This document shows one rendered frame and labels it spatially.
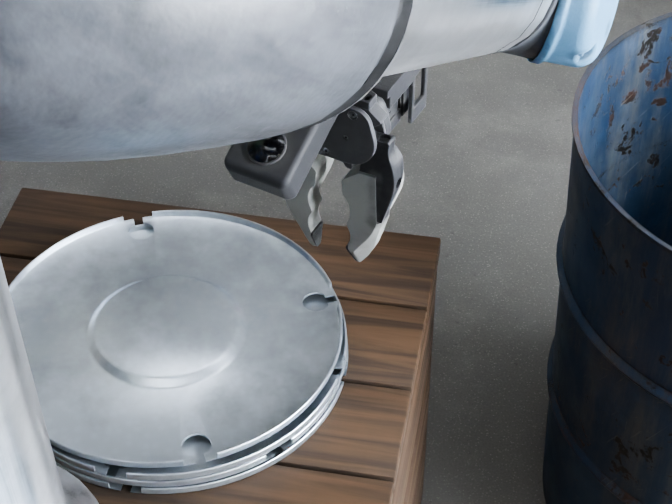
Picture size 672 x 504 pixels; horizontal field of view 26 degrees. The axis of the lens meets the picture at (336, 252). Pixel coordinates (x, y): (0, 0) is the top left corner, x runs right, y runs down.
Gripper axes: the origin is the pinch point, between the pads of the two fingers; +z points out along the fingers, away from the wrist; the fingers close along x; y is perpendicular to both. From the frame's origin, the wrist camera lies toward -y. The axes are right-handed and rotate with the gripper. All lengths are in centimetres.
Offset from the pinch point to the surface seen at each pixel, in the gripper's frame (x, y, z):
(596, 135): -6.5, 40.4, 16.1
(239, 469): 3.6, -8.4, 18.1
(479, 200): 16, 69, 55
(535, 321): 1, 52, 55
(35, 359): 23.4, -7.3, 16.8
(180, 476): 6.8, -11.6, 17.3
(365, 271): 6.0, 17.0, 19.7
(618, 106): -7.2, 43.9, 14.8
